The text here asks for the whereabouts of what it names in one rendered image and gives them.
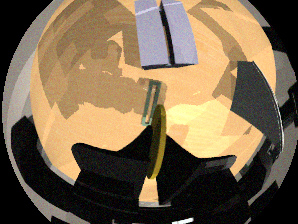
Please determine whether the gold coin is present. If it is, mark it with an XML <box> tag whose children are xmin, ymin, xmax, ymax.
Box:
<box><xmin>146</xmin><ymin>104</ymin><xmax>166</xmax><ymax>180</ymax></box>

